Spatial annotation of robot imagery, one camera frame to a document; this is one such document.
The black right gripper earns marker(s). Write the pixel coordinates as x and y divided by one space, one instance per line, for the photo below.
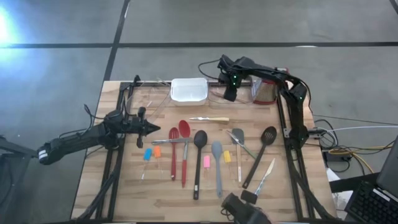
231 81

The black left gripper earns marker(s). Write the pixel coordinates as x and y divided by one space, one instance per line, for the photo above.
133 126

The silver metal knife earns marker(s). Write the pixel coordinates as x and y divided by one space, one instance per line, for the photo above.
168 141

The blue small clip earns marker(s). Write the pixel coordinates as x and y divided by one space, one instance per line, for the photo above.
147 154

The red spoon with metal neck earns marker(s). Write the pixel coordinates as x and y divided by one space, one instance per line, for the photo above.
184 127

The red slotted spatula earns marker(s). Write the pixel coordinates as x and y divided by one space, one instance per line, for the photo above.
173 155

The black solid spoon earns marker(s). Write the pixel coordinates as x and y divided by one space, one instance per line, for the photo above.
200 138

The black slotted spoon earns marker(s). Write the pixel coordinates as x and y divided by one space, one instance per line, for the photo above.
269 135

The grey silicone spoon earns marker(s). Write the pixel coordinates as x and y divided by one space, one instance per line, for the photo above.
216 149

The pink mini spatula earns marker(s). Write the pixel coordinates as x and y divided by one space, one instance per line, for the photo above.
206 161

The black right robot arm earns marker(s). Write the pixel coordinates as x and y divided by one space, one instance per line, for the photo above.
295 109

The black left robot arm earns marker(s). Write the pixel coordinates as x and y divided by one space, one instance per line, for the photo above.
77 140

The red metal box grater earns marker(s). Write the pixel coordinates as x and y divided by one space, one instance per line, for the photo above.
264 93

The white plastic bin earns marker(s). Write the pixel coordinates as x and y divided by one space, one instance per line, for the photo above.
189 90

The black power brick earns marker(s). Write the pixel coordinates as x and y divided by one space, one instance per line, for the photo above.
332 157

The white paper sheet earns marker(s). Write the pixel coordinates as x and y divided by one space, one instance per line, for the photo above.
332 177

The black metal stand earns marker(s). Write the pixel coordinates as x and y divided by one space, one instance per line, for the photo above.
12 146

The black desk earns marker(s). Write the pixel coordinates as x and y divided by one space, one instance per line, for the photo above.
351 184

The dark laptop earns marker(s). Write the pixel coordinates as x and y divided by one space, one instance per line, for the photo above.
373 205

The silver metal bracket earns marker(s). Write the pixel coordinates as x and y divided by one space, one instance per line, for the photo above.
286 132

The black metal table frame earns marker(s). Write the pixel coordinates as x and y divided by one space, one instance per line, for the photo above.
114 186

